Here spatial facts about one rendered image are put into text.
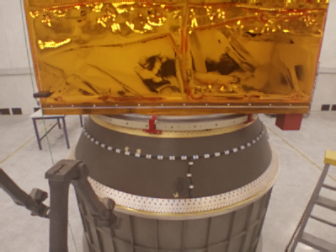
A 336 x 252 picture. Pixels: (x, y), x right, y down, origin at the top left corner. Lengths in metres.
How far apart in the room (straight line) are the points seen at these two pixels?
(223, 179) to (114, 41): 1.16
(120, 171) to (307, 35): 1.56
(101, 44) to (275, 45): 1.09
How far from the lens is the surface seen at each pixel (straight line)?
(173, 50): 1.36
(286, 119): 1.78
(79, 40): 1.44
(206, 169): 1.49
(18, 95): 8.48
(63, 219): 0.83
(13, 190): 1.28
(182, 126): 1.39
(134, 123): 1.45
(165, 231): 1.63
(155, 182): 1.47
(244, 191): 1.67
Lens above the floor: 2.19
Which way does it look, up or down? 21 degrees down
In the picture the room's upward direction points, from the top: straight up
